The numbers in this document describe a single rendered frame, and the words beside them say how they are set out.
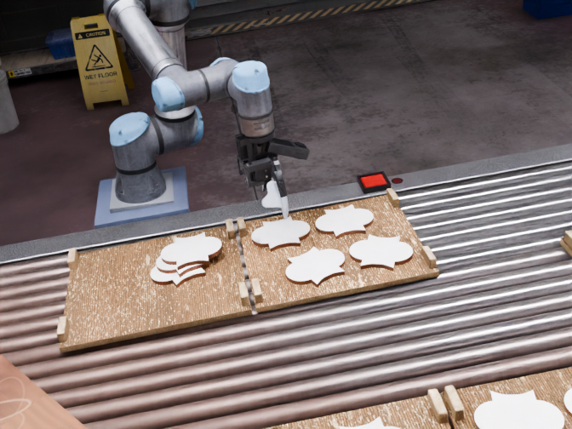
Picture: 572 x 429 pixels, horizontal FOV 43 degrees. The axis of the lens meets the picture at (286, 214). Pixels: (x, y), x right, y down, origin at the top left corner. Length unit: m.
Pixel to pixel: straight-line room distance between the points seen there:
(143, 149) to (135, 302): 0.58
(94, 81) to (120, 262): 3.51
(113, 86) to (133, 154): 3.14
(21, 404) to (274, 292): 0.57
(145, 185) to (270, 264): 0.58
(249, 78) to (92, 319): 0.62
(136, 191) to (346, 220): 0.66
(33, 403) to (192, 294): 0.46
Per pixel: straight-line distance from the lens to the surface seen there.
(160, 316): 1.60
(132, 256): 1.81
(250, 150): 1.62
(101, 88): 5.23
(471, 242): 1.75
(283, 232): 1.76
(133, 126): 2.07
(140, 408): 1.45
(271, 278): 1.64
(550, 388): 1.38
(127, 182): 2.13
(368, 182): 1.97
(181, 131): 2.11
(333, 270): 1.62
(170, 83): 1.59
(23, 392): 1.37
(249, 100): 1.56
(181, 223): 1.93
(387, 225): 1.78
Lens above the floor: 1.92
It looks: 32 degrees down
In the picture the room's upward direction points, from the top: 8 degrees counter-clockwise
